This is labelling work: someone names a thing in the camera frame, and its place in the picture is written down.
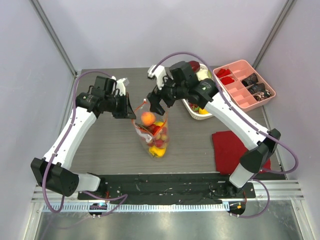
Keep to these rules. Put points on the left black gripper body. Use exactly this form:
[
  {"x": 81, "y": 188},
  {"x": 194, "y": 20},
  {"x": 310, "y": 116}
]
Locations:
[{"x": 119, "y": 109}]

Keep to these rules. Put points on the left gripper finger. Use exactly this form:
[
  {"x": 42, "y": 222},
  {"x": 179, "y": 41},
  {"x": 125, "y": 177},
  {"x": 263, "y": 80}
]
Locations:
[
  {"x": 128, "y": 105},
  {"x": 128, "y": 113}
]

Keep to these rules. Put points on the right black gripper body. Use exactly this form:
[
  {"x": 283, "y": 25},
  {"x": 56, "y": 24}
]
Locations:
[{"x": 160, "y": 97}]

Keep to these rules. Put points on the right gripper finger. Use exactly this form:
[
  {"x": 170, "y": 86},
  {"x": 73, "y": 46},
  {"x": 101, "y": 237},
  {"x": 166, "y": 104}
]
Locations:
[
  {"x": 152, "y": 99},
  {"x": 157, "y": 108}
]

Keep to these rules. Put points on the peach fruit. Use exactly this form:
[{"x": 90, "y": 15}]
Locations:
[{"x": 148, "y": 118}]

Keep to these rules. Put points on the clear orange zip top bag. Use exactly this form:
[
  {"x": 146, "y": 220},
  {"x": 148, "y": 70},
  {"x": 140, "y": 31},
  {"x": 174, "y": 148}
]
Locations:
[{"x": 143, "y": 133}]

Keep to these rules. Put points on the red strawberry cluster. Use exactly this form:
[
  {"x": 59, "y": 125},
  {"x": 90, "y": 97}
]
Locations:
[{"x": 160, "y": 136}]

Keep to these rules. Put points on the yellow bell pepper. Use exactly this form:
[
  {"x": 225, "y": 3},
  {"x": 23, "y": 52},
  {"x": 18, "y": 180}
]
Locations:
[{"x": 157, "y": 152}]

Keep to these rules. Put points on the yellow green orange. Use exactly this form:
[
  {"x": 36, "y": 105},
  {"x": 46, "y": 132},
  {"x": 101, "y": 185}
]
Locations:
[{"x": 159, "y": 124}]

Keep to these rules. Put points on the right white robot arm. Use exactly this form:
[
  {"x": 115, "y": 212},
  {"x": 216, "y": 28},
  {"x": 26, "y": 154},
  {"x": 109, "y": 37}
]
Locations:
[{"x": 181, "y": 82}]

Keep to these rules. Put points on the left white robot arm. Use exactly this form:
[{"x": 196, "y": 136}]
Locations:
[{"x": 52, "y": 171}]

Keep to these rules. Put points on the dark red apple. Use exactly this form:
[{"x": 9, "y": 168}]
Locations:
[{"x": 195, "y": 65}]

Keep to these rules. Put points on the white cauliflower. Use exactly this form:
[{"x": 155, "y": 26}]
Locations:
[{"x": 203, "y": 74}]

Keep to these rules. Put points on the white fruit basket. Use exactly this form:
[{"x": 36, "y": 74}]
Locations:
[{"x": 194, "y": 110}]

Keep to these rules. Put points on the red item in tray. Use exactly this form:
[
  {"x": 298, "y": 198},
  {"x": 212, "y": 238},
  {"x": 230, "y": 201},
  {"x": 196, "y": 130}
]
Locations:
[{"x": 223, "y": 72}]

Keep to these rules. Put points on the pink compartment tray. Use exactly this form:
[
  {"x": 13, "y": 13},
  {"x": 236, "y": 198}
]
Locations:
[{"x": 247, "y": 89}]

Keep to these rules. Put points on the brown patterned cup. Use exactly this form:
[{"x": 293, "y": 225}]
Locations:
[{"x": 250, "y": 80}]

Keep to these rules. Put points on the red folded cloth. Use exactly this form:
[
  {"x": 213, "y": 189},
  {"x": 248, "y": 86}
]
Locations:
[{"x": 228, "y": 149}]

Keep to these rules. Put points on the dark patterned cup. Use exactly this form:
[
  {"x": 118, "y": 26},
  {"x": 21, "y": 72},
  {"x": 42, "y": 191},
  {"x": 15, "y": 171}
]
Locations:
[{"x": 256, "y": 88}]

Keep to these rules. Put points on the floral patterned cup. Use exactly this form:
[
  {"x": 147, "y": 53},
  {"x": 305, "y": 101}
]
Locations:
[{"x": 262, "y": 95}]

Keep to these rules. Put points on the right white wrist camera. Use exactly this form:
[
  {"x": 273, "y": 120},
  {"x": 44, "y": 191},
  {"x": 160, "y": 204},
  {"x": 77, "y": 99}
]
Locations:
[{"x": 157, "y": 73}]

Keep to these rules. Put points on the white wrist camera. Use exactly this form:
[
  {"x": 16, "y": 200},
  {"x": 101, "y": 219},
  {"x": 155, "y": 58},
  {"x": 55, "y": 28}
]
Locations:
[
  {"x": 119, "y": 87},
  {"x": 157, "y": 73}
]

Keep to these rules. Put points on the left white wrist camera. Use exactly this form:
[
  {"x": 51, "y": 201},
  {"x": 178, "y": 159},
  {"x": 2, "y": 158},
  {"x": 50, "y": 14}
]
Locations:
[{"x": 119, "y": 87}]

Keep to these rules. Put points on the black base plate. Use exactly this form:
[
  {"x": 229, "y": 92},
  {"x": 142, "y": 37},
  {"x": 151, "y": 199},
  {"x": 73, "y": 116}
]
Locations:
[{"x": 172, "y": 189}]

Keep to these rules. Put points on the white perforated cable duct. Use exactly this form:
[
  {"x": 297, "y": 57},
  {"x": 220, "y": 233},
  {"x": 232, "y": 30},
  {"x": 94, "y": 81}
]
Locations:
[{"x": 95, "y": 207}]

